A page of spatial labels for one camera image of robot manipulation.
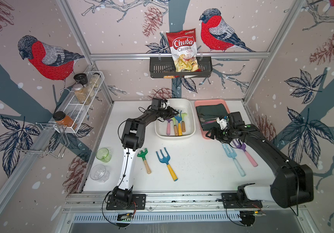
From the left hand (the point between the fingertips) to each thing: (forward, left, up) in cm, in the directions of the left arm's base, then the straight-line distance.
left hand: (180, 110), depth 102 cm
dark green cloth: (+4, -23, -9) cm, 25 cm away
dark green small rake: (-30, +24, -9) cm, 39 cm away
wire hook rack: (-38, +58, +26) cm, 74 cm away
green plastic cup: (-30, +49, -8) cm, 58 cm away
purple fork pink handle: (-8, +9, -8) cm, 15 cm away
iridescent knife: (-4, -22, -8) cm, 24 cm away
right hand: (-23, -17, +4) cm, 29 cm away
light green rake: (-6, -2, -7) cm, 10 cm away
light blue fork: (-28, -32, -9) cm, 44 cm away
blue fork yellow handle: (-33, +10, -9) cm, 35 cm away
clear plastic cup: (-40, +49, -9) cm, 64 cm away
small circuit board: (-61, +30, -10) cm, 69 cm away
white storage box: (+11, -5, -6) cm, 14 cm away
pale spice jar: (+3, +53, +25) cm, 59 cm away
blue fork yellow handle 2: (-3, +1, -6) cm, 6 cm away
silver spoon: (-2, -18, -8) cm, 20 cm away
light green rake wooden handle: (-12, +3, -8) cm, 15 cm away
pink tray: (+19, -19, -11) cm, 29 cm away
